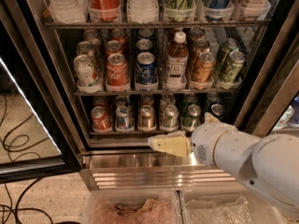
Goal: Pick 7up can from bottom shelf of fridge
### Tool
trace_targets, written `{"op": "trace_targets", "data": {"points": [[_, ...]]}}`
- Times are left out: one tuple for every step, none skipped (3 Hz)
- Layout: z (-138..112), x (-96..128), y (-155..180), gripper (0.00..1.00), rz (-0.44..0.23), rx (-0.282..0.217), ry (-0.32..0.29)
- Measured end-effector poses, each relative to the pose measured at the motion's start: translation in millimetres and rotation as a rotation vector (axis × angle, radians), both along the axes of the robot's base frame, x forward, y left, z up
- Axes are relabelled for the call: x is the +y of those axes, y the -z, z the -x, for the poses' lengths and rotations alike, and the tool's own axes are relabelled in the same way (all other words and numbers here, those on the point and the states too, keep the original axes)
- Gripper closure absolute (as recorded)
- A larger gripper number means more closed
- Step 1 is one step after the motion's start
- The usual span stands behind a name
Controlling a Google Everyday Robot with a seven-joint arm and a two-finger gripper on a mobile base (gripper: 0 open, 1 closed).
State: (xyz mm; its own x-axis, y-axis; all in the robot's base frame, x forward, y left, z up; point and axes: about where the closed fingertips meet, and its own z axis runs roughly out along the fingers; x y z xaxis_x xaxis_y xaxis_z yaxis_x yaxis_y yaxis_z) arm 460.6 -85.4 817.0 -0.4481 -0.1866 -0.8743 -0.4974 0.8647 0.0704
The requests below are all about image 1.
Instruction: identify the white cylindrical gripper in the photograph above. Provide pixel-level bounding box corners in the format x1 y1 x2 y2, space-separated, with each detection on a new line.
147 112 261 174

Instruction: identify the silver green 7up can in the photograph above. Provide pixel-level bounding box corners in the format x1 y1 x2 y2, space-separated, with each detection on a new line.
161 105 178 129

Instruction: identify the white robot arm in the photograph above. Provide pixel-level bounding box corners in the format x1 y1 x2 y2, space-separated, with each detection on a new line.
148 113 299 217

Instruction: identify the green can bottom shelf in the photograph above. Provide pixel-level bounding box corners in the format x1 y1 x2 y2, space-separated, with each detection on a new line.
182 105 201 130

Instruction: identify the green can shelf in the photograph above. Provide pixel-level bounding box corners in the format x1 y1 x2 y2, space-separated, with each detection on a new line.
164 0 195 21
182 105 201 130

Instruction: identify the green can bottom rear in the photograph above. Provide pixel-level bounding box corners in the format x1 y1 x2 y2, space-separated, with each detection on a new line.
182 93 198 110

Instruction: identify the gold can bottom shelf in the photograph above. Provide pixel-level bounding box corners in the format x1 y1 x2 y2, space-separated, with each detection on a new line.
139 105 155 128

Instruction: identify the gold can bottom rear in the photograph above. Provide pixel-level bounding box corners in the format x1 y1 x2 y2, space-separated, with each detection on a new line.
140 94 154 106

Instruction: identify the orange gold can middle front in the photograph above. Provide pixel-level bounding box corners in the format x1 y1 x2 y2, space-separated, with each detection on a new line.
191 51 216 83

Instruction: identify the orange gold can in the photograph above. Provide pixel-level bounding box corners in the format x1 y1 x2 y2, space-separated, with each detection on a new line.
191 51 216 83
189 39 210 66
188 28 206 42

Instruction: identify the blue white can bottom shelf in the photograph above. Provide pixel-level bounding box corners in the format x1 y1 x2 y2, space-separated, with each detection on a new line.
116 105 132 130

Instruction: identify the blue pepsi can middle front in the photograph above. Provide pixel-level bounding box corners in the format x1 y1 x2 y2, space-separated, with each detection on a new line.
136 52 156 85

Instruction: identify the blue pepsi can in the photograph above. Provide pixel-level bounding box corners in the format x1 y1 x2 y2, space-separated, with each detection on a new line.
136 52 156 85
135 38 153 54
137 29 155 41

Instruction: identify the blue white can bottom rear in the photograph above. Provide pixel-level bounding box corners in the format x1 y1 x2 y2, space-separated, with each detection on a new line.
114 95 129 107

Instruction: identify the right glass fridge door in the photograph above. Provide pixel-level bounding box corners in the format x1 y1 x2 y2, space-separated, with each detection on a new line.
234 0 299 136

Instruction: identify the green can middle front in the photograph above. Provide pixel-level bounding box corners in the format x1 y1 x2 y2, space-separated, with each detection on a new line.
219 50 246 83

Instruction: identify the stainless steel fridge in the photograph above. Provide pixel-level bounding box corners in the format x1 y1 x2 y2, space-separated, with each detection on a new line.
0 0 299 192

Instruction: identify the red coca-cola can bottom shelf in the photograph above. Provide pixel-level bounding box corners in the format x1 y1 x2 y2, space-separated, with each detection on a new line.
91 106 111 131

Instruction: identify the red coca-cola can middle front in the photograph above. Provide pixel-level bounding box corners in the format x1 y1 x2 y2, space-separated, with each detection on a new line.
107 53 129 86

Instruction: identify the green can middle rear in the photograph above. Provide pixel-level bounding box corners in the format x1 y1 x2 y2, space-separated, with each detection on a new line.
216 38 239 71

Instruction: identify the orange gold can middle rear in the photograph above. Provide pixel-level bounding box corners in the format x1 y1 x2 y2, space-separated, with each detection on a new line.
188 28 206 42

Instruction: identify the red can bottom rear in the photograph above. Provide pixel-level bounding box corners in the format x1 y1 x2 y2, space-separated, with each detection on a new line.
93 96 107 109

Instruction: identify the blue pepsi can middle rear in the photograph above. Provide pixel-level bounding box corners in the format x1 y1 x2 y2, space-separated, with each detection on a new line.
137 29 155 41

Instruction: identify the white can middle shelf front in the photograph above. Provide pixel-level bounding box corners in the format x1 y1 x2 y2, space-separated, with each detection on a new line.
74 54 99 87

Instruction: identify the red coca-cola can middle rear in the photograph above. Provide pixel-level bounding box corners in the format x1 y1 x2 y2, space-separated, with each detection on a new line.
110 29 128 44

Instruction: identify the green can top shelf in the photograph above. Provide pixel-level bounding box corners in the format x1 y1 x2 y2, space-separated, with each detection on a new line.
164 0 195 21

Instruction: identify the white can middle shelf rear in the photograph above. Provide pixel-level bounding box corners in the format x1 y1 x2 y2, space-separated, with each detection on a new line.
83 30 102 47

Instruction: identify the open glass fridge door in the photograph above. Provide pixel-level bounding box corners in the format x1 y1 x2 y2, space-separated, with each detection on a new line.
0 0 81 183

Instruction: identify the brown tea bottle white cap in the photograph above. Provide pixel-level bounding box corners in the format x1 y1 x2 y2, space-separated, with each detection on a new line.
164 31 189 84

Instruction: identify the right clear plastic bin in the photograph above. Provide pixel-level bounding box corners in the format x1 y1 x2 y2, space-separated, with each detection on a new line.
179 184 285 224

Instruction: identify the clear plastic bin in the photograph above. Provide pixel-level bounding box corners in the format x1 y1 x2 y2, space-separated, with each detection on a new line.
81 189 182 224
179 184 285 224

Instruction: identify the left clear plastic bin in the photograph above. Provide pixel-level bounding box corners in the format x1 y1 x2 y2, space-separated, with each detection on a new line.
81 189 182 224

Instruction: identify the clear water bottle top centre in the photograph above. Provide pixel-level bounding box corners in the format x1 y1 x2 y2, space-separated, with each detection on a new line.
126 0 159 23

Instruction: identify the white bottle top right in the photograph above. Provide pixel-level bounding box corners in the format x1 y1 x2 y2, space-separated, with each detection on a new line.
236 0 268 21

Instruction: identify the black floor cable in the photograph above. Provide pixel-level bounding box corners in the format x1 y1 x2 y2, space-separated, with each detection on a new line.
0 93 54 224

